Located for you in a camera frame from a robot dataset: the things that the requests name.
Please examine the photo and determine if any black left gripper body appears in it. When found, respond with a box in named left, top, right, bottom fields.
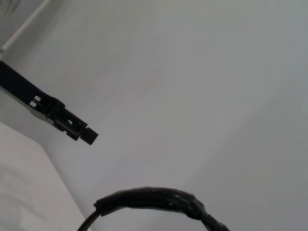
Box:
left=0, top=60, right=53, bottom=114

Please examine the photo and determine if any black round teapot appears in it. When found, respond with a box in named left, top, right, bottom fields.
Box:
left=78, top=185, right=232, bottom=231

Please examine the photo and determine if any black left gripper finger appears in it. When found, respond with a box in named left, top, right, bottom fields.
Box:
left=29, top=95, right=100, bottom=147

